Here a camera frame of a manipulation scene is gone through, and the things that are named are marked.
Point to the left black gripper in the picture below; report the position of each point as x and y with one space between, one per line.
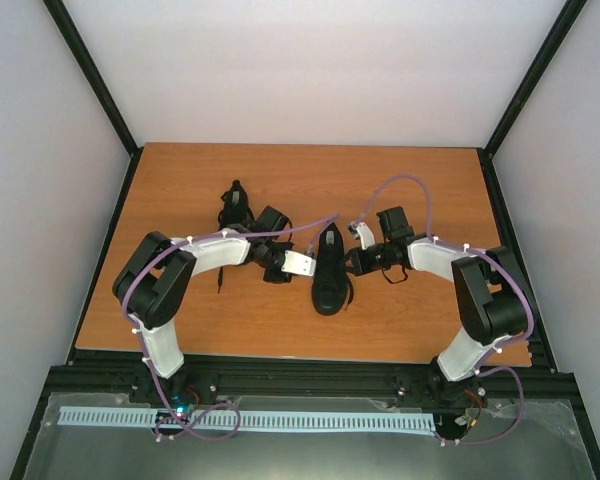
282 279

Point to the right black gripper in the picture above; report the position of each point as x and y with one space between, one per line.
363 264

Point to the black sneaker with laces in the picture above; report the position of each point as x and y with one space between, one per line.
332 289

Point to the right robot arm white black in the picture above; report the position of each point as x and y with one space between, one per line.
494 302

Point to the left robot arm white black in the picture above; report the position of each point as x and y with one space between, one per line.
152 284

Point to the black sneaker left one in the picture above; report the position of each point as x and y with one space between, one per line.
236 209

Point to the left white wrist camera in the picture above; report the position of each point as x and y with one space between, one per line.
298 264

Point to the white slotted cable duct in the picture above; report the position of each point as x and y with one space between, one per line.
251 421

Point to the grey metal base plate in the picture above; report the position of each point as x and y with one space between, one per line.
537 441

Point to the right black corner post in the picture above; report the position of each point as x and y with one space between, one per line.
551 44

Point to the black corner post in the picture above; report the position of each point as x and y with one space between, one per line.
551 44
67 28

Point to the left black corner post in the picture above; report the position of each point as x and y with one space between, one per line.
67 28

